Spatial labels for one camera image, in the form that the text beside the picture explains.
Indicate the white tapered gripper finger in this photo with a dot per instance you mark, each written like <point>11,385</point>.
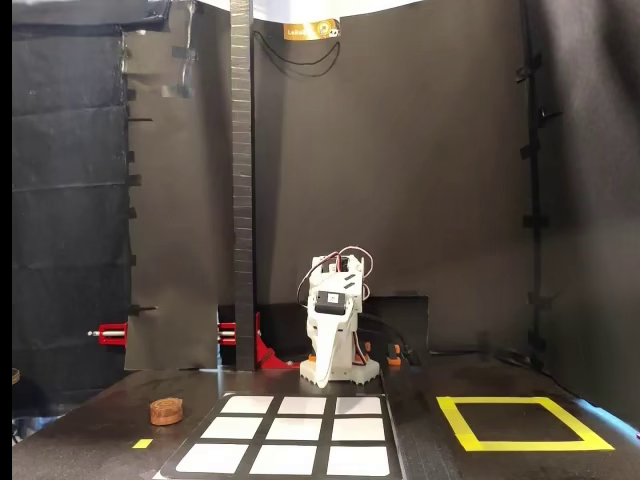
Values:
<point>327,345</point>

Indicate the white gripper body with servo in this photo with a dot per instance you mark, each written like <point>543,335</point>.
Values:
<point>330,301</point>

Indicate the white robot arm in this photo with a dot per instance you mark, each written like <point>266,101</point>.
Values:
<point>320,267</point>

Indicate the black white nine-square grid mat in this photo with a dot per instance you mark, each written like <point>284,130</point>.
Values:
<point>270,435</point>

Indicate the black box panel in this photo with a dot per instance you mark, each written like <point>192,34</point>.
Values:
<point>412,320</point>

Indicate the black ribbed plank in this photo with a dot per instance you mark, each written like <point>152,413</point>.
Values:
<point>420,450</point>

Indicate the black paper sheet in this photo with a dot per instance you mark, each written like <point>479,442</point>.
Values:
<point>175,225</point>

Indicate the small yellow tape mark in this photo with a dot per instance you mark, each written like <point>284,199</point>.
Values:
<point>142,443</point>

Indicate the red metal bar clamp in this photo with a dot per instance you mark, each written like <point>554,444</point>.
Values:
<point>111,334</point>

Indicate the yellow tape square outline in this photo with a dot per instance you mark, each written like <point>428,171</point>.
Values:
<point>525,445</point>

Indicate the black corner pole with tape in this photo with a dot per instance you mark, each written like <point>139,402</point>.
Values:
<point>534,175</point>

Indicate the orange LeRobot sticker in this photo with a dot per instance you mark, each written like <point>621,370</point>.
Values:
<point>305,31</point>

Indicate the clear plastic tape strip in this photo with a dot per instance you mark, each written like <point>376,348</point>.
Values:
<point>186,70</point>

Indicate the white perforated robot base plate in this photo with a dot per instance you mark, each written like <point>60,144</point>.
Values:
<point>367,372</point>

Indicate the black taped vertical post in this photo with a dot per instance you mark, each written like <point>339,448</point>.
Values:
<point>243,200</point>

